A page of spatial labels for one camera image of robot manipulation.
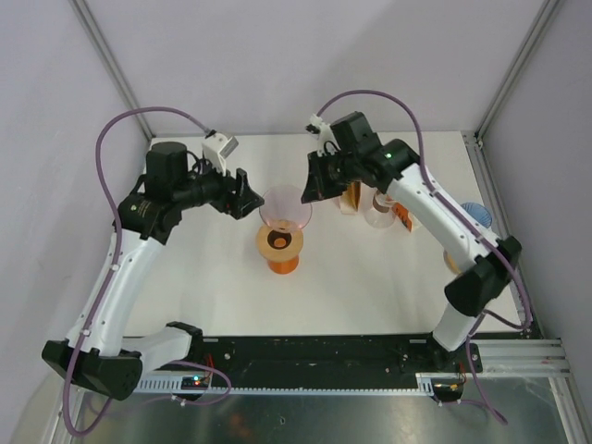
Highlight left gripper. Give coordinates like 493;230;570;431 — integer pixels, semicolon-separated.
173;154;264;219

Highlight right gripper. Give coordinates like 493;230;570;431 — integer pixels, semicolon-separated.
302;149;360;204

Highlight pink glass dripper cone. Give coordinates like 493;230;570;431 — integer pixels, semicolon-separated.
259;185;313;233

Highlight orange glass beaker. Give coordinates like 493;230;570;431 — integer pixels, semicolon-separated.
267;256;300;275

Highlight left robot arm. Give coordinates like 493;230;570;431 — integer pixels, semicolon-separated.
42;133;264;401

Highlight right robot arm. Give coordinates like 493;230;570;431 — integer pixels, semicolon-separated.
301;112;522;371

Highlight brown coffee filter pack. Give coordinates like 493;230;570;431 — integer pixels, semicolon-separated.
339;181;362;216

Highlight clear glass dripper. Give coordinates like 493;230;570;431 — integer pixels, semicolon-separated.
364;191;395;228

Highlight white coffee filter pack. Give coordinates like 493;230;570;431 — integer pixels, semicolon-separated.
392;203;418;232

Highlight blue glass dripper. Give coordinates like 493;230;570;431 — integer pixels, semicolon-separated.
462;202;493;228

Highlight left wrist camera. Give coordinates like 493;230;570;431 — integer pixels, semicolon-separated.
202;131;239;175

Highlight aluminium frame rail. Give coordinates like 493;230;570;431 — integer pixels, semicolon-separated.
68;336;569;376

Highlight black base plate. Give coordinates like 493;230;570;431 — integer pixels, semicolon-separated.
152;333;482;390

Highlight grey cable duct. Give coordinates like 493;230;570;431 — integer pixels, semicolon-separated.
138;373;223;394

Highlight left frame post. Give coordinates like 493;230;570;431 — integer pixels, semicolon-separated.
68;0;154;139

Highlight frame post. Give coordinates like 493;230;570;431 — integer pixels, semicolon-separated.
474;0;564;142
68;0;154;139

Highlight right frame post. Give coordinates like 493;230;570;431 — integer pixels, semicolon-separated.
474;0;564;142

